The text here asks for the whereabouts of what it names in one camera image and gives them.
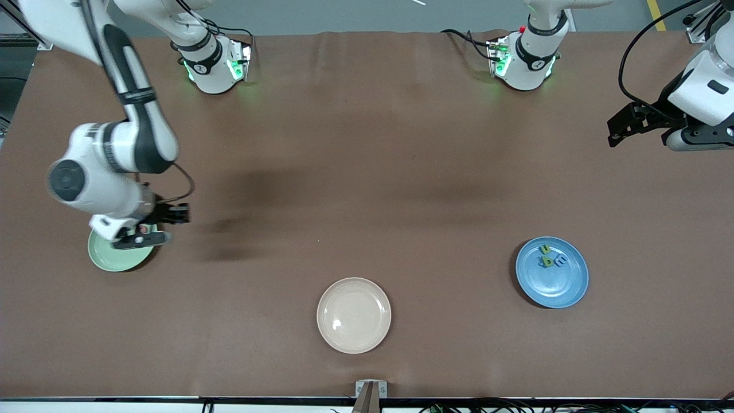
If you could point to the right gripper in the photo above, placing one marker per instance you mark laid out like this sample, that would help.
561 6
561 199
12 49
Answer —
161 211

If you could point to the brown table cover mat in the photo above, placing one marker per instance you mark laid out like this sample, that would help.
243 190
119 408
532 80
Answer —
172 344

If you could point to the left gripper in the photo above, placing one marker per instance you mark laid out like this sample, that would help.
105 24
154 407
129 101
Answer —
655 112

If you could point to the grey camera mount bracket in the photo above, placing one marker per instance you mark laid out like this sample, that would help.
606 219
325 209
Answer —
360 390

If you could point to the left arm wrist camera bar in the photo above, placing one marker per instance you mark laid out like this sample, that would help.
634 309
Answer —
708 140

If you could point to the beige plate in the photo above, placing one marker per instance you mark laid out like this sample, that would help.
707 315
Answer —
354 315

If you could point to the blue plate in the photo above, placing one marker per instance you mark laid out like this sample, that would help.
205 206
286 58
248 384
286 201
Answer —
567 287

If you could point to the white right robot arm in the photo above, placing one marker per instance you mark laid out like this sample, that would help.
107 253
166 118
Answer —
103 189

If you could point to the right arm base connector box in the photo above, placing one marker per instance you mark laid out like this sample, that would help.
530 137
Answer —
238 66

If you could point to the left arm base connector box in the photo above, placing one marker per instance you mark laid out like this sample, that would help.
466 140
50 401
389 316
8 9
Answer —
498 57

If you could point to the right arm wrist camera bar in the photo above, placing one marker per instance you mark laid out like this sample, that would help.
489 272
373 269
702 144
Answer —
137 242

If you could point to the aluminium frame profile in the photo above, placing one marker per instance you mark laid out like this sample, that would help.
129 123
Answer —
697 31
43 43

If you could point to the green plate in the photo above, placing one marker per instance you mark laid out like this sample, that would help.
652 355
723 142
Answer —
114 261

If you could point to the blue small letter m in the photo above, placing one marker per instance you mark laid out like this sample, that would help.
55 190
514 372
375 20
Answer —
561 260

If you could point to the arm wrist camera bar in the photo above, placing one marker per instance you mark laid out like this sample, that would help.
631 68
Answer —
137 242
708 140

